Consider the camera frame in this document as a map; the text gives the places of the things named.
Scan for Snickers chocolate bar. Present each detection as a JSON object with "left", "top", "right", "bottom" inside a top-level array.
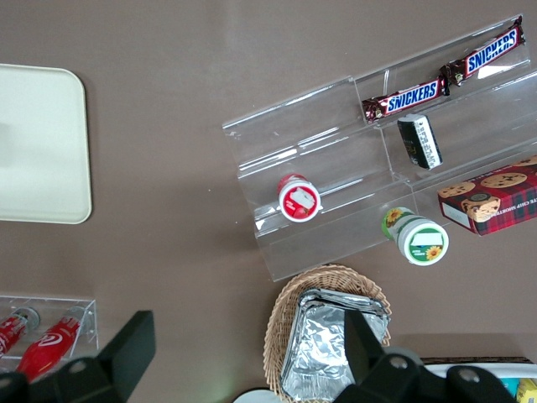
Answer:
[
  {"left": 439, "top": 15, "right": 527, "bottom": 87},
  {"left": 361, "top": 77, "right": 451, "bottom": 124}
]

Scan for clear acrylic step shelf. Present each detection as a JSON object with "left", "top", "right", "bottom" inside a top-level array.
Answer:
[
  {"left": 221, "top": 75, "right": 420, "bottom": 282},
  {"left": 354, "top": 13, "right": 537, "bottom": 236}
]

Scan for yellow snack pack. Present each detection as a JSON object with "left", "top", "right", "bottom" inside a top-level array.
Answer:
[{"left": 517, "top": 377, "right": 537, "bottom": 403}]

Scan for stacked aluminium foil trays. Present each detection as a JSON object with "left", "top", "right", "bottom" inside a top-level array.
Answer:
[{"left": 279, "top": 288, "right": 392, "bottom": 403}]

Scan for red cola bottle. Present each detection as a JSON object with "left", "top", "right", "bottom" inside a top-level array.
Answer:
[
  {"left": 15, "top": 307, "right": 90, "bottom": 384},
  {"left": 0, "top": 307, "right": 42, "bottom": 358}
]

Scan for black and white small carton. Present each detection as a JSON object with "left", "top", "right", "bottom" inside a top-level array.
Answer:
[{"left": 396, "top": 113, "right": 444, "bottom": 170}]

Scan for cream rectangular serving tray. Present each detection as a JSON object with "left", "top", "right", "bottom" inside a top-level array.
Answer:
[{"left": 0, "top": 63, "right": 92, "bottom": 225}]

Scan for red strawberry yogurt cup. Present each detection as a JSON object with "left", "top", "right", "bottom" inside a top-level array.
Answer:
[{"left": 278, "top": 174, "right": 325, "bottom": 222}]

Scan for oval tan wicker basket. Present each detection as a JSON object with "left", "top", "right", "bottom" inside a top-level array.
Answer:
[{"left": 263, "top": 263, "right": 394, "bottom": 398}]

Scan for red tartan cookie box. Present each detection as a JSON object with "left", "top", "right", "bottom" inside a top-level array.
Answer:
[{"left": 437, "top": 154, "right": 537, "bottom": 238}]

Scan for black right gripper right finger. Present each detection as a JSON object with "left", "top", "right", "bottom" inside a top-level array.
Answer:
[{"left": 342, "top": 309, "right": 518, "bottom": 403}]

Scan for green sunflower yogurt cup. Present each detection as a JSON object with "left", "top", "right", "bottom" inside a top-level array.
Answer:
[{"left": 380, "top": 207, "right": 451, "bottom": 267}]

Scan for white rectangular snack tray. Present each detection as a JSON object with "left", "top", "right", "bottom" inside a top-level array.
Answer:
[{"left": 419, "top": 356, "right": 537, "bottom": 403}]

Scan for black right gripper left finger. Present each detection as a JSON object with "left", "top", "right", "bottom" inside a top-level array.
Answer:
[{"left": 0, "top": 309, "right": 157, "bottom": 403}]

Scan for clear acrylic bottle rack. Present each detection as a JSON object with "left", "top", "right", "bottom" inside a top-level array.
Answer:
[{"left": 0, "top": 296, "right": 100, "bottom": 373}]

